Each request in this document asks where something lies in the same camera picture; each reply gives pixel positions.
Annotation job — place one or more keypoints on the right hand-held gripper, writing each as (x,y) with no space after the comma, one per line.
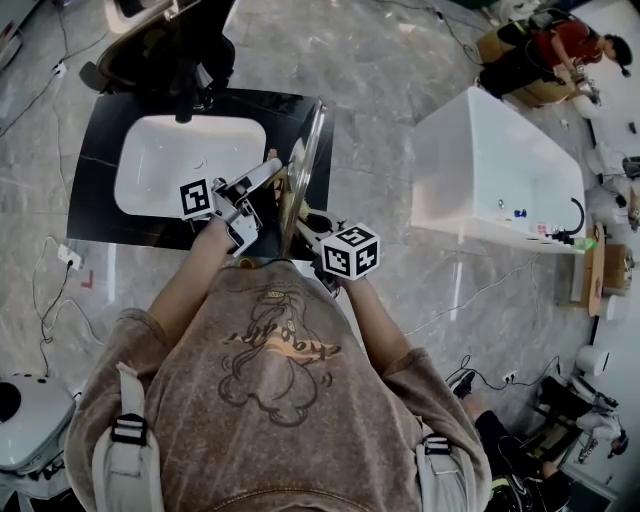
(350,252)

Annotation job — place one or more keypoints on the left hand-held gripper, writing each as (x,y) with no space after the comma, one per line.
(196,197)

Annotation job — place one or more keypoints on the person's left forearm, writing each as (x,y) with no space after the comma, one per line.
(192,275)

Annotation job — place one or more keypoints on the person's right forearm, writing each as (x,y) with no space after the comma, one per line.
(372,320)

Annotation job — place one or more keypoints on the white sink basin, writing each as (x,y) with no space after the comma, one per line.
(165,170)

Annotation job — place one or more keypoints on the black sink faucet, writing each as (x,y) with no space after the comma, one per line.
(184,107)

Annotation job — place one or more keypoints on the black office chair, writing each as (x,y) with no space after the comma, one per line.
(155,55)

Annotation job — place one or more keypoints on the white bathtub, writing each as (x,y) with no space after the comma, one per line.
(470,160)

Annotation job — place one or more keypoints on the person's brown printed shirt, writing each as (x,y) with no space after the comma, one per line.
(280,400)

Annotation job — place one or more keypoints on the white power strip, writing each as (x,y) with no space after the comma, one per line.
(70,256)
(510,377)
(60,68)

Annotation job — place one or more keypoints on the large cardboard box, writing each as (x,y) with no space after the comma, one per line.
(540,92)

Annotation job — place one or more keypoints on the black curved tub faucet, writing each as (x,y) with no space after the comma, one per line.
(581,215)

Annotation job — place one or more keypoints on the green bottle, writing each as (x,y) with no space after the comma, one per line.
(586,244)

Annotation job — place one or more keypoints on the wooden board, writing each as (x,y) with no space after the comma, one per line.
(596,270)

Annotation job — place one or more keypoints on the brown cardboard box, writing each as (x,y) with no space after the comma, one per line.
(617,265)

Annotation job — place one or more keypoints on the white cylinder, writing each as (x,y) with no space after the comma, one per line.
(614,307)
(594,360)

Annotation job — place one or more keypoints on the white grey shell device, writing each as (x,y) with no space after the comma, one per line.
(35,425)

